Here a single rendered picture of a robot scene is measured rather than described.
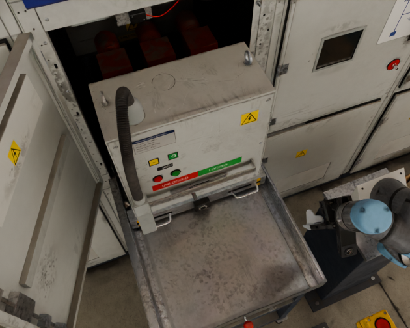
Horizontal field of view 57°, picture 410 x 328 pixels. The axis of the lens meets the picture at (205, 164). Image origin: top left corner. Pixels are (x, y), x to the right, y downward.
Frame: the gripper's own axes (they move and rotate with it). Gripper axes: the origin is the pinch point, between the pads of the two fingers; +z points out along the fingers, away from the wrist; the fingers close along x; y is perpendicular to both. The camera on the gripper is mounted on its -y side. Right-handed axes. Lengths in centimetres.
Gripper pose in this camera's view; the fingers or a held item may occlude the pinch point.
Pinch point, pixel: (327, 222)
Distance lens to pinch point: 124.0
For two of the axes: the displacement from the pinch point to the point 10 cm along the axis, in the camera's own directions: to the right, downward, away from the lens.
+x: -9.8, 2.1, -0.2
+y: -2.1, -9.7, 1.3
